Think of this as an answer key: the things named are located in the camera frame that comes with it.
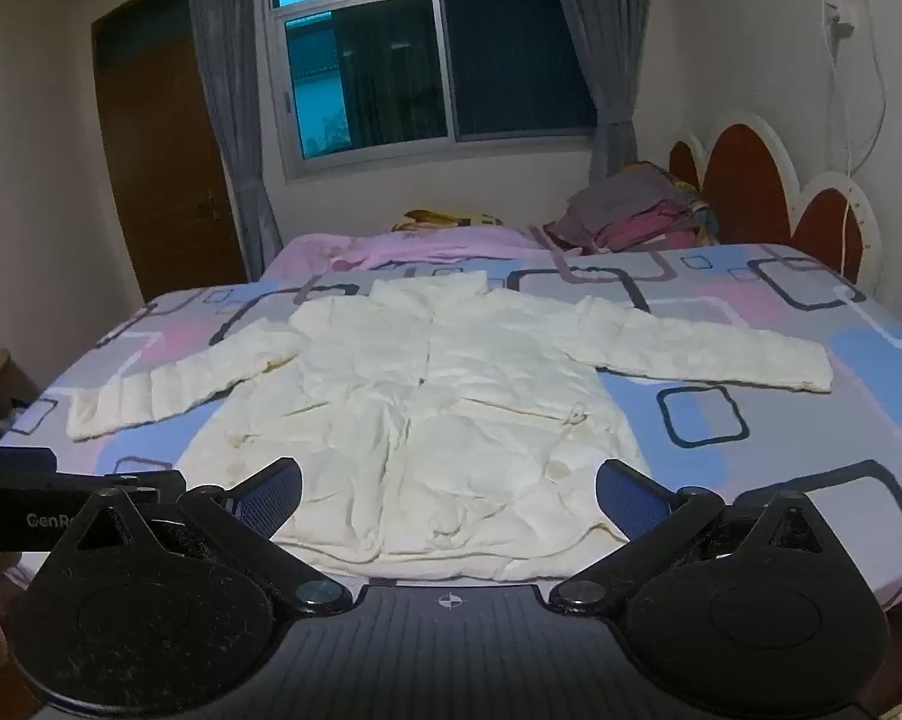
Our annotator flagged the sliding glass window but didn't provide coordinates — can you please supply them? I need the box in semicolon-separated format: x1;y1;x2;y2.
262;0;599;182

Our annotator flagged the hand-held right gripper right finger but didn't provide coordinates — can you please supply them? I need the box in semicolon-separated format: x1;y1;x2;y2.
550;459;828;614

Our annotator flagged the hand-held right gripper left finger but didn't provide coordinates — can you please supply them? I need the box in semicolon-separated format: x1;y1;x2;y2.
70;457;354;614

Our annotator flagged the red and white headboard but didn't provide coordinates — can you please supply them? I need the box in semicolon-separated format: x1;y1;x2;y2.
668;112;884;295

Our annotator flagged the pile of folded clothes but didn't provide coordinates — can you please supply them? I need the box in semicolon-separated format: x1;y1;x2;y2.
544;160;722;257

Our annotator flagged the pink blanket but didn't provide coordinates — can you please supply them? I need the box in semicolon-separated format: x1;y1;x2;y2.
259;223;572;284

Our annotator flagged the white charger cable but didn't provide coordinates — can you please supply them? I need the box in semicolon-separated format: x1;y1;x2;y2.
824;21;892;272

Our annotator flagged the bed with patterned sheet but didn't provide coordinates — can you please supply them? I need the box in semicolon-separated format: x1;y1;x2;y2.
0;240;902;610

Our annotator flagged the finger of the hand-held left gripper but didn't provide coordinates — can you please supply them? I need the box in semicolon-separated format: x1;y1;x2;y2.
55;468;191;508

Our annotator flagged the grey curtain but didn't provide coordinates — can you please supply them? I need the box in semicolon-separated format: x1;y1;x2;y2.
184;0;284;283
544;0;651;220

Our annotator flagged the brown wooden door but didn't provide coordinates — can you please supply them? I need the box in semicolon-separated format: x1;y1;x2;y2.
91;0;246;306

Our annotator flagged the wall socket with charger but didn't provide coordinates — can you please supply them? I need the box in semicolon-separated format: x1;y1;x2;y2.
821;0;861;40

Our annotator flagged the white quilted duvet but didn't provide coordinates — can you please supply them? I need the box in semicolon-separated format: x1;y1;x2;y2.
67;272;834;584

